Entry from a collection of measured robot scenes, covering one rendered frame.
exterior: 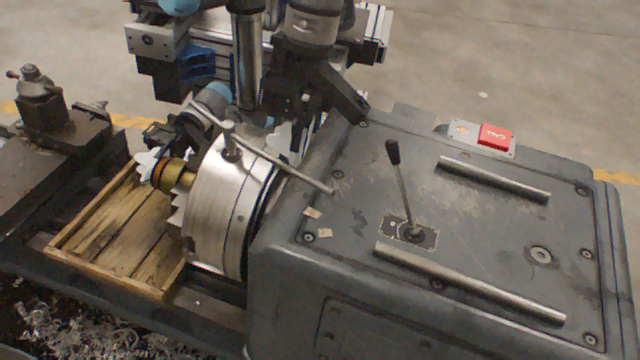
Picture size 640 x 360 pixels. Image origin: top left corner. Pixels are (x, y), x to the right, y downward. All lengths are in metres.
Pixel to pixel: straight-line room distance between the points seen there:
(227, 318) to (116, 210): 0.41
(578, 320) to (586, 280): 0.08
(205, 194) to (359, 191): 0.28
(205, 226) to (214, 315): 0.28
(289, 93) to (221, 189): 0.26
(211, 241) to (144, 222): 0.39
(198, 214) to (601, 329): 0.66
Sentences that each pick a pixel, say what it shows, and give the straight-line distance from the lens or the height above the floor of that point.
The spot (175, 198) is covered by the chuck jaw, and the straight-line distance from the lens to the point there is 1.03.
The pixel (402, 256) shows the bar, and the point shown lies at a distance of 0.75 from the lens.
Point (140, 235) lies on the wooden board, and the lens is 1.26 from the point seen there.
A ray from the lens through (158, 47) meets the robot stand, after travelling 1.54.
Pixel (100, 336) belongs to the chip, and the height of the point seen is 0.58.
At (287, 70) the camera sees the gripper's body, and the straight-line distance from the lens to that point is 0.74.
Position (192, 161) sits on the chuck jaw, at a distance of 1.06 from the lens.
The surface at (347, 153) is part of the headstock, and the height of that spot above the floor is 1.25.
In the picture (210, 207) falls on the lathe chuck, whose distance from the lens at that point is 0.90.
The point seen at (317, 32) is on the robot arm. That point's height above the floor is 1.53.
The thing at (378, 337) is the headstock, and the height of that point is 1.12.
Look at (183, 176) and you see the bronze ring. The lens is 1.06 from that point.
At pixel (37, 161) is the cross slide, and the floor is 0.97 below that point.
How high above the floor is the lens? 1.86
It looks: 45 degrees down
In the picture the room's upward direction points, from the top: 9 degrees clockwise
